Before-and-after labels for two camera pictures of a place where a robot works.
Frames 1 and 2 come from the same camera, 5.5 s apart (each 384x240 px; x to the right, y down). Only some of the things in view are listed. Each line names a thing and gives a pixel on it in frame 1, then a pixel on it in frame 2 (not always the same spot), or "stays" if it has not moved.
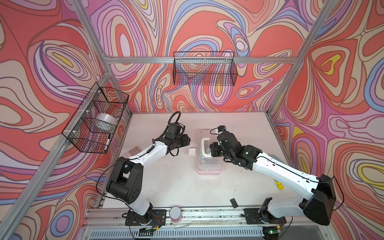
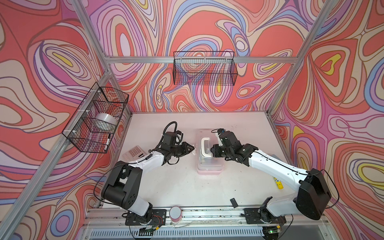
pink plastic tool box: (207, 165) stays
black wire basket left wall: (92, 127) stays
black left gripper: (185, 140) → (185, 149)
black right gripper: (214, 149) stays
